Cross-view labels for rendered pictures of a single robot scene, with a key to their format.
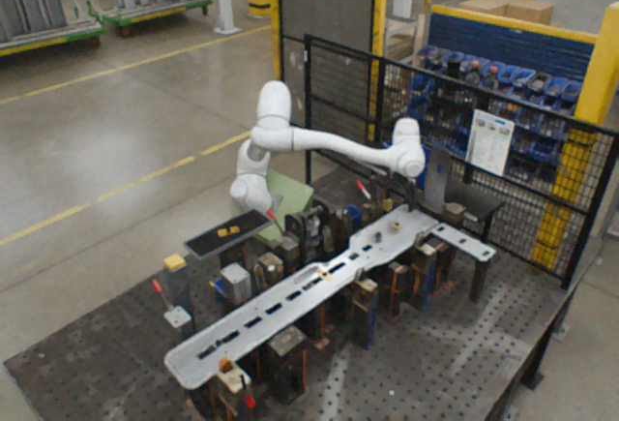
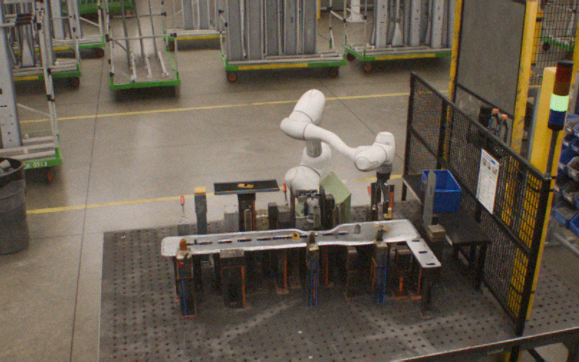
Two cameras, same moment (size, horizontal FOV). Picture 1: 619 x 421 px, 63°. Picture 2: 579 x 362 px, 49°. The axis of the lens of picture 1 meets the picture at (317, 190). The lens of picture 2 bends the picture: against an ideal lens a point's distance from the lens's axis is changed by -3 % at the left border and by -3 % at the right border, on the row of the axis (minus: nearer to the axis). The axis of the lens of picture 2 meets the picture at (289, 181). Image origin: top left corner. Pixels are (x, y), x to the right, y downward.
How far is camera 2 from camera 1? 2.01 m
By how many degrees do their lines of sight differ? 32
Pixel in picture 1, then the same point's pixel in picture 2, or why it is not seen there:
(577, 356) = not seen: outside the picture
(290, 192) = (336, 192)
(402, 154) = (359, 151)
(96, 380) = (139, 257)
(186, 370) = (168, 247)
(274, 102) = (304, 102)
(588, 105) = (536, 152)
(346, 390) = (271, 319)
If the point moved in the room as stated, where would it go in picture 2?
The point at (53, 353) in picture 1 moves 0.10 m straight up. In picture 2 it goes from (129, 238) to (128, 224)
